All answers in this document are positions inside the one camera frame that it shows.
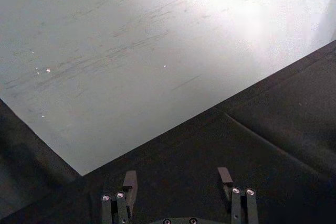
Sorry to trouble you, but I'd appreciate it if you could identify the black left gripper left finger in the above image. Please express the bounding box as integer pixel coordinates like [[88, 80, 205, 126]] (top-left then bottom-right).
[[101, 170, 139, 224]]

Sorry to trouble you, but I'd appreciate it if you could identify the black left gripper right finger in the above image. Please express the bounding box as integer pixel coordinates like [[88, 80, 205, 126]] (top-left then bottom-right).
[[217, 166, 259, 224]]

